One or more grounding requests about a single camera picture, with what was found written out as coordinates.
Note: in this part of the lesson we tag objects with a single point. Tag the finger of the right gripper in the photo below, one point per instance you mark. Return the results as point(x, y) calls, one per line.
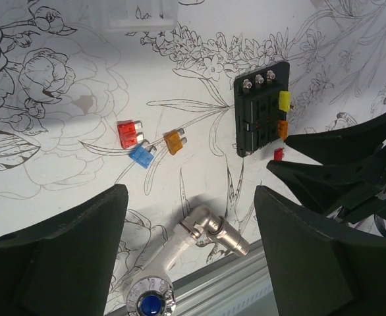
point(343, 146)
point(327, 187)

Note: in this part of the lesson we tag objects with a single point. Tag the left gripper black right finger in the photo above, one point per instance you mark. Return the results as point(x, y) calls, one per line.
point(316, 265)

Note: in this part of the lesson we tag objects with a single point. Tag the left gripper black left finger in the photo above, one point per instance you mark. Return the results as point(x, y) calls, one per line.
point(64, 264)

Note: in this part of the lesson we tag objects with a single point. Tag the red blade fuse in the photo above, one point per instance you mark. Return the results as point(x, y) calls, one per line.
point(129, 134)
point(278, 154)

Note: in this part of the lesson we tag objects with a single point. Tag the orange blade fuse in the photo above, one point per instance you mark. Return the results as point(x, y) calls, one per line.
point(282, 129)

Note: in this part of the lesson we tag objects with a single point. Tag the yellow blade fuse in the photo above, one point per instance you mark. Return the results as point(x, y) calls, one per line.
point(284, 101)

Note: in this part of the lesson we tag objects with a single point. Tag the black fuse box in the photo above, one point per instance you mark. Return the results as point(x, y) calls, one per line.
point(256, 106)

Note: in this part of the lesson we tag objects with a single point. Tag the brown blade fuse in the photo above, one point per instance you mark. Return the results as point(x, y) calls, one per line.
point(174, 140)

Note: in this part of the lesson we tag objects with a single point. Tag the blue blade fuse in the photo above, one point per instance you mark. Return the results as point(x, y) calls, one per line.
point(143, 155)

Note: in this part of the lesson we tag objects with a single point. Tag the white pipe fitting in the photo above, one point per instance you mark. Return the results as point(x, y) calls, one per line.
point(151, 291)

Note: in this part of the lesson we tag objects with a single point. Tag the floral printed table mat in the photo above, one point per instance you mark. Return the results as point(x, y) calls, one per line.
point(64, 86)

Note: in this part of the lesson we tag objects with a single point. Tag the aluminium rail frame front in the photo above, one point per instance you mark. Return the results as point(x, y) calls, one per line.
point(227, 285)

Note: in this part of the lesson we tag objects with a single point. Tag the grey metal bracket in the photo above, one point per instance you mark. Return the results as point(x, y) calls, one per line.
point(202, 220)

